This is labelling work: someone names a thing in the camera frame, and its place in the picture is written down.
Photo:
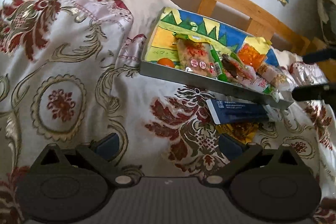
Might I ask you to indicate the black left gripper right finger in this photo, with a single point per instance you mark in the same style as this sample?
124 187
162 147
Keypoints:
240 157

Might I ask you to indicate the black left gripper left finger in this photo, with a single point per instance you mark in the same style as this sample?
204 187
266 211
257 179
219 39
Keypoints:
99 155

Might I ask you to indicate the blue white snack packet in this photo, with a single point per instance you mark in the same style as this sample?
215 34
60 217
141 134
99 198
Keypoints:
226 112

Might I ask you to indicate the clear mixed nut bag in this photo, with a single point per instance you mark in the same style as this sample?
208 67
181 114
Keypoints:
274 76

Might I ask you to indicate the green stick snack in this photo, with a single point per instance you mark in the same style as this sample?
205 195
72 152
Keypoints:
218 66

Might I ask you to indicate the orange transparent snack bag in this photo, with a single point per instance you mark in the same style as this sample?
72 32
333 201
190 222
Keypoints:
250 56

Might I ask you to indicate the small orange fruit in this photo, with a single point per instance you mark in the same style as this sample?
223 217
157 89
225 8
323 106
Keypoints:
166 62

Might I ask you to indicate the golden yellow snack packet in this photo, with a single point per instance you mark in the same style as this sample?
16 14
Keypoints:
243 132

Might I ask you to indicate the white green barcode packet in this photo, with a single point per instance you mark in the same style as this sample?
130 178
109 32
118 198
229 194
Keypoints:
261 85

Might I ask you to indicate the floral white satin bedspread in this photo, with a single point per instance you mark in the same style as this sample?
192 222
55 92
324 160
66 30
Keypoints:
75 94

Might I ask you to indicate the hanging dark clothes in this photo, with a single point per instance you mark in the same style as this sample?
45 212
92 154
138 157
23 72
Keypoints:
326 12

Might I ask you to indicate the clear red-print snack packet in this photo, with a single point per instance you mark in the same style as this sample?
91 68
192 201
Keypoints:
196 58

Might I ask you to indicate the grey tray with painted liner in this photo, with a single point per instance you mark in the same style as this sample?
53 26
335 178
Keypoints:
227 41

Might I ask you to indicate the cream pillow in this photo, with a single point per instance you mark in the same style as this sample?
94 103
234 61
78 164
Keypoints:
145 13

